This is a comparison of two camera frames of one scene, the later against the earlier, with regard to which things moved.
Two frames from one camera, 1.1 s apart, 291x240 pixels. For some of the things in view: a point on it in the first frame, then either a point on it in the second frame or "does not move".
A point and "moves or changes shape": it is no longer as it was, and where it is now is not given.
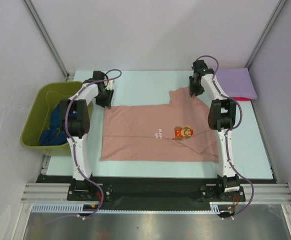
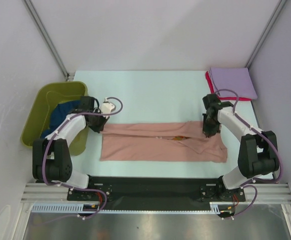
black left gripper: x=107 y=102 to x=100 y=127
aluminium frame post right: x=272 y=21 does not move
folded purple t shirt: x=237 y=82 does not move
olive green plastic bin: x=48 y=96 does not move
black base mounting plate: x=153 y=189 does not move
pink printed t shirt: x=179 y=132 moves or changes shape
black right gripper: x=192 y=90 to x=208 y=131
